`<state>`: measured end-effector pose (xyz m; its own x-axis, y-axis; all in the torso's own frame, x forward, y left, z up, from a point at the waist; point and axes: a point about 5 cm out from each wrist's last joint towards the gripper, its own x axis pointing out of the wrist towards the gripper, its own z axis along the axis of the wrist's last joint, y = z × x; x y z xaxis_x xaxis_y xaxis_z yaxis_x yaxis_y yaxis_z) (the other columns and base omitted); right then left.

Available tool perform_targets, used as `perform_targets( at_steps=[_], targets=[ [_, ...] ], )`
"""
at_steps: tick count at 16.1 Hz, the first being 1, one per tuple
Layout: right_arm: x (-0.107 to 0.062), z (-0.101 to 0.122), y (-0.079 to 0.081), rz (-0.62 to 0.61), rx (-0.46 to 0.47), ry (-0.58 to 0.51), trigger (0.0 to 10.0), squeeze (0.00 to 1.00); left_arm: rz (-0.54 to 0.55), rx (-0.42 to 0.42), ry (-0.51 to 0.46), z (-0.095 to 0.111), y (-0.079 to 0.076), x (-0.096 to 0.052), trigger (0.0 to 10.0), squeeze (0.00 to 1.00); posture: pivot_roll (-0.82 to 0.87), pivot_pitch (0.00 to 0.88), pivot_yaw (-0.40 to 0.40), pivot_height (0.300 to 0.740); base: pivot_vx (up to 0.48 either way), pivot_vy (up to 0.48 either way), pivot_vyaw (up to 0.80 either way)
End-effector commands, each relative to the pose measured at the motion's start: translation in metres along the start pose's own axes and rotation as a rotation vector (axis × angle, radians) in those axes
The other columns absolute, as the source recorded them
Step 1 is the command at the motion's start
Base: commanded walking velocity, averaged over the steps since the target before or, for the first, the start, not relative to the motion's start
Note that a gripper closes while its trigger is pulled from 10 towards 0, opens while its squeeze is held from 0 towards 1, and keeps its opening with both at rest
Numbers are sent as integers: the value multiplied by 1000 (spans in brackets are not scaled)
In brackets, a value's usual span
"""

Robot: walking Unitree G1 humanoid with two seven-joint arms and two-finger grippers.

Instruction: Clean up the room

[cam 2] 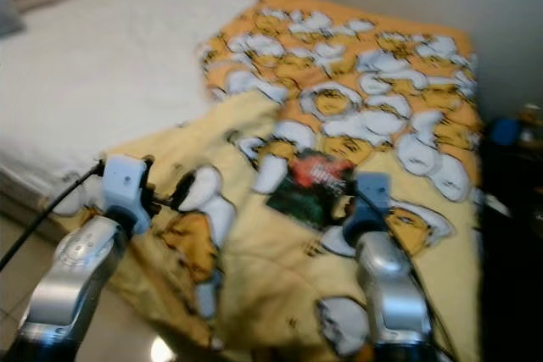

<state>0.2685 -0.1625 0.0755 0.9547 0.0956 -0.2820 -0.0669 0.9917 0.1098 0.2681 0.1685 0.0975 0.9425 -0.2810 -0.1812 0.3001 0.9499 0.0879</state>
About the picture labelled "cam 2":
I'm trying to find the beige bed base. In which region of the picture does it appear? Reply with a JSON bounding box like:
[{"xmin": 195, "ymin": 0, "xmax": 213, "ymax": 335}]
[{"xmin": 0, "ymin": 167, "xmax": 69, "ymax": 244}]

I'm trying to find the grey pillow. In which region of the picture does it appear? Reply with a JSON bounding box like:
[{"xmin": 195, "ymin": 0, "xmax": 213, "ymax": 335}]
[{"xmin": 0, "ymin": 0, "xmax": 25, "ymax": 37}]

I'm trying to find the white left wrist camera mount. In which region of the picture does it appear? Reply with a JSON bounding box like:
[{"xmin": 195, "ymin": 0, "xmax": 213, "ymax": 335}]
[{"xmin": 100, "ymin": 154, "xmax": 150, "ymax": 234}]

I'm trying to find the white quilted mattress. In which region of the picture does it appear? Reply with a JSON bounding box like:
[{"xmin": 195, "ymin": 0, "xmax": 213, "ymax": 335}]
[{"xmin": 0, "ymin": 0, "xmax": 260, "ymax": 210}]

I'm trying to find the small blue object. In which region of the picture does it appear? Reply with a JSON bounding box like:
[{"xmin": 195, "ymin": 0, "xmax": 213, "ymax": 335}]
[{"xmin": 489, "ymin": 116, "xmax": 523, "ymax": 148}]

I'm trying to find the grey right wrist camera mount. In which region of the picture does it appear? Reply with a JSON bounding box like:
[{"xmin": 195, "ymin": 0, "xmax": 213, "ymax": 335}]
[{"xmin": 352, "ymin": 171, "xmax": 391, "ymax": 229}]

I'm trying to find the dark red green cover book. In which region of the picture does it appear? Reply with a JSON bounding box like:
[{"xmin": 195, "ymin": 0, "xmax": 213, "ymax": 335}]
[{"xmin": 265, "ymin": 150, "xmax": 354, "ymax": 230}]

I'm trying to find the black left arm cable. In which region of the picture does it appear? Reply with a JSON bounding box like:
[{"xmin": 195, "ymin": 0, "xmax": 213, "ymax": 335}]
[{"xmin": 0, "ymin": 163, "xmax": 105, "ymax": 268}]

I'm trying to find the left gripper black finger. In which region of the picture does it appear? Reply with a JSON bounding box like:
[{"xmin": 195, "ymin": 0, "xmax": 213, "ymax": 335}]
[{"xmin": 170, "ymin": 172, "xmax": 198, "ymax": 210}]

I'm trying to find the black cabinet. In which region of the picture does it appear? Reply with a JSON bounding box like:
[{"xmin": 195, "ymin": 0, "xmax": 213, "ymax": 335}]
[{"xmin": 479, "ymin": 106, "xmax": 543, "ymax": 362}]

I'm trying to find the yellow orange cartoon egg blanket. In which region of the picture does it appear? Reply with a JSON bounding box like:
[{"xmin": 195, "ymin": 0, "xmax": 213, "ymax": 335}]
[{"xmin": 51, "ymin": 0, "xmax": 486, "ymax": 362}]

